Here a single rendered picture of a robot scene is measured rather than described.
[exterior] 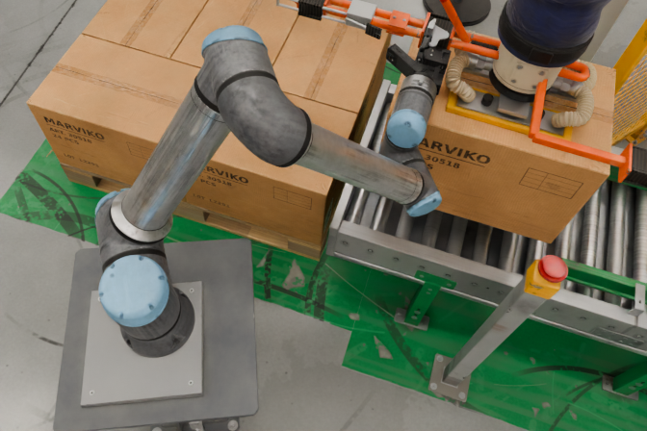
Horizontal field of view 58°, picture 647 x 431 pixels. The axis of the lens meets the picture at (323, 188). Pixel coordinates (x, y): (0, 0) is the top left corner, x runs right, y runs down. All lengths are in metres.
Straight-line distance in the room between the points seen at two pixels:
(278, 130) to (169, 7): 1.78
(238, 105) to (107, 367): 0.87
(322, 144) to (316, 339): 1.43
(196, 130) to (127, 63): 1.38
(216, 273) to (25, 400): 1.08
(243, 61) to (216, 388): 0.89
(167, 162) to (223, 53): 0.29
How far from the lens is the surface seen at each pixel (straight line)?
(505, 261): 2.07
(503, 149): 1.64
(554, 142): 1.50
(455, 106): 1.65
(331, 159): 1.12
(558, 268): 1.54
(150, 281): 1.39
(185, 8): 2.71
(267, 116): 1.00
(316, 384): 2.37
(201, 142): 1.18
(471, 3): 3.70
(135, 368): 1.62
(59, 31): 3.57
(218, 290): 1.69
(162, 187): 1.30
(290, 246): 2.52
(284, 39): 2.55
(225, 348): 1.63
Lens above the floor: 2.31
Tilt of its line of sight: 58 degrees down
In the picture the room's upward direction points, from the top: 6 degrees clockwise
